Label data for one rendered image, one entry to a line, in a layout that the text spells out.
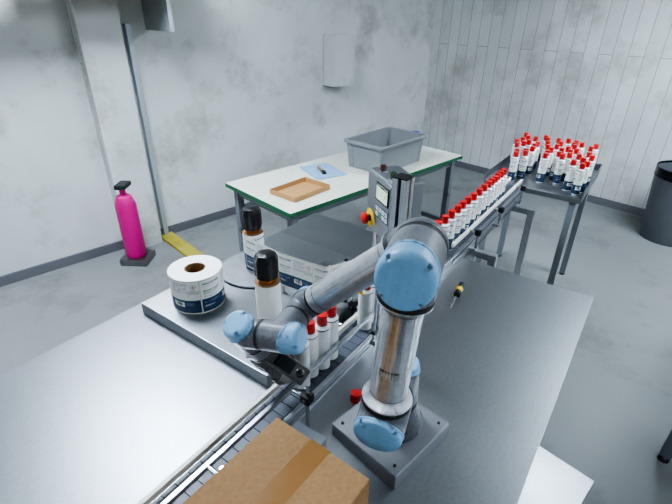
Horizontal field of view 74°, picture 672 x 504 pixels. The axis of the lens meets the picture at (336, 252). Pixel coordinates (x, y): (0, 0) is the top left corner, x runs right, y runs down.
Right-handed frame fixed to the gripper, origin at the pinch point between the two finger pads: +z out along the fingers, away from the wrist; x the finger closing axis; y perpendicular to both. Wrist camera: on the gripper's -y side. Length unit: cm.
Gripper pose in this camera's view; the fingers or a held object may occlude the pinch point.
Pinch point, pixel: (293, 378)
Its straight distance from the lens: 137.6
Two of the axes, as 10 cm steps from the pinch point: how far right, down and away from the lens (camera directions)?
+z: 2.8, 5.7, 7.7
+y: -8.1, -2.9, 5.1
